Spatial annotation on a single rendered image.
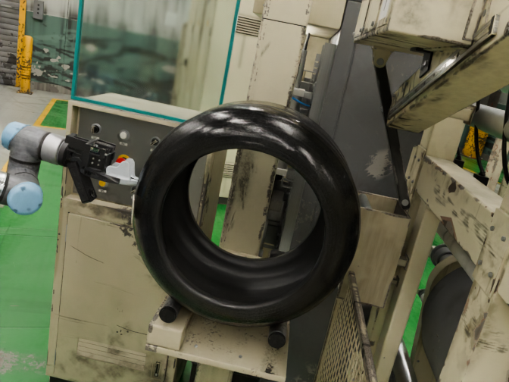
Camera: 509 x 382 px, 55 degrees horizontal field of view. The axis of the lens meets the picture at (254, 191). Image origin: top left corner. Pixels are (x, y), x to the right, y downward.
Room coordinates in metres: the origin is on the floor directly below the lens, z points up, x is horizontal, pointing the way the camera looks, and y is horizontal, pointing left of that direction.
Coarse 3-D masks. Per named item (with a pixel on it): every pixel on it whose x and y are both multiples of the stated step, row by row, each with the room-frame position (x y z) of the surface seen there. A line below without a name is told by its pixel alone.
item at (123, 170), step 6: (126, 162) 1.16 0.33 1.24; (108, 168) 1.16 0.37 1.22; (114, 168) 1.16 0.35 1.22; (120, 168) 1.16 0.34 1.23; (126, 168) 1.16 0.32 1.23; (108, 174) 1.15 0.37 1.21; (114, 174) 1.17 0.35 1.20; (120, 174) 1.16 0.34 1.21; (126, 174) 1.16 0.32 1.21; (120, 180) 1.15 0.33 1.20; (126, 180) 1.16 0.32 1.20; (132, 180) 1.16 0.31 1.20
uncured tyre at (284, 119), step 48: (192, 144) 1.06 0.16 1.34; (240, 144) 1.05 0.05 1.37; (288, 144) 1.05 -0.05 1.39; (144, 192) 1.07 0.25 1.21; (336, 192) 1.04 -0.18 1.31; (144, 240) 1.06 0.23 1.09; (192, 240) 1.32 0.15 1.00; (336, 240) 1.04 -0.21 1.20; (192, 288) 1.06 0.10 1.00; (240, 288) 1.27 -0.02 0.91; (288, 288) 1.24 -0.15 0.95
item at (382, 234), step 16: (368, 208) 1.35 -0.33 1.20; (384, 208) 1.53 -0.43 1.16; (400, 208) 1.46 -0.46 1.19; (368, 224) 1.34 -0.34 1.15; (384, 224) 1.34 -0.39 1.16; (400, 224) 1.34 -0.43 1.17; (368, 240) 1.34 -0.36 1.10; (384, 240) 1.34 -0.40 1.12; (400, 240) 1.34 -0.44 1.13; (368, 256) 1.34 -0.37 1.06; (384, 256) 1.34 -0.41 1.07; (368, 272) 1.34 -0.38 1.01; (384, 272) 1.34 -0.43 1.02; (368, 288) 1.34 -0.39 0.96; (384, 288) 1.34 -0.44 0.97; (368, 304) 1.34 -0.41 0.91; (384, 304) 1.34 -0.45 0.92
